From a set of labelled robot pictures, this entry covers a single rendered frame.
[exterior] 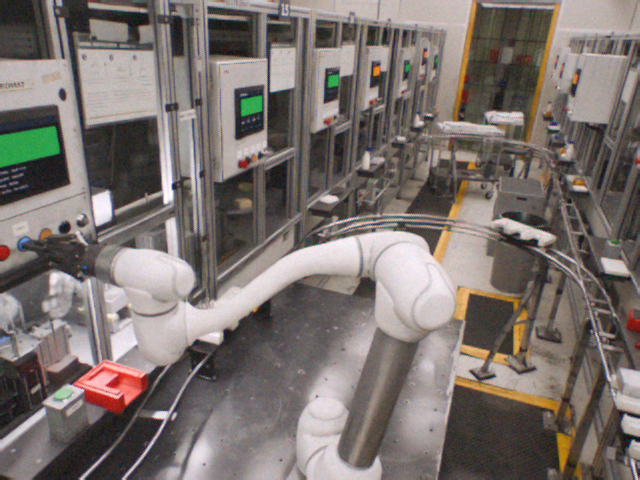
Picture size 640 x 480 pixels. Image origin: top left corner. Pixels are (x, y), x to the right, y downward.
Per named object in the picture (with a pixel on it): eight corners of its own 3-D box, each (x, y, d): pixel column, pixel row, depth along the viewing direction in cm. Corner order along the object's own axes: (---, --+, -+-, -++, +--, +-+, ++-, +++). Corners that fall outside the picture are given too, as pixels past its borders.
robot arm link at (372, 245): (351, 223, 122) (368, 245, 110) (418, 218, 125) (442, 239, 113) (348, 270, 127) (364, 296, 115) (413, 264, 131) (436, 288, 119)
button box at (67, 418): (67, 443, 129) (60, 408, 124) (43, 435, 131) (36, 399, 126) (90, 423, 136) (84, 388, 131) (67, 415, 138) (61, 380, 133)
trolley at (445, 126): (430, 196, 655) (442, 122, 616) (424, 184, 707) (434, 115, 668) (496, 200, 655) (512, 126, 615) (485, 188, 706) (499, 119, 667)
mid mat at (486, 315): (529, 370, 318) (529, 369, 317) (442, 349, 334) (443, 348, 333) (526, 300, 405) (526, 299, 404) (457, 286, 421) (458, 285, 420)
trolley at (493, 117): (516, 183, 736) (531, 117, 697) (476, 179, 746) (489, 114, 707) (509, 170, 812) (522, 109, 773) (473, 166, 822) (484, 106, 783)
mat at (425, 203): (416, 339, 343) (416, 338, 342) (336, 320, 360) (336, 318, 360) (475, 162, 850) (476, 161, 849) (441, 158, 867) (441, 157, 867)
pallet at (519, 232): (487, 235, 316) (490, 220, 312) (500, 231, 325) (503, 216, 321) (540, 255, 291) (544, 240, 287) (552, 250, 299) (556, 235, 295)
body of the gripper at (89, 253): (120, 273, 117) (89, 265, 120) (116, 240, 114) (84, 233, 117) (97, 286, 111) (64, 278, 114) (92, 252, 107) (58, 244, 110)
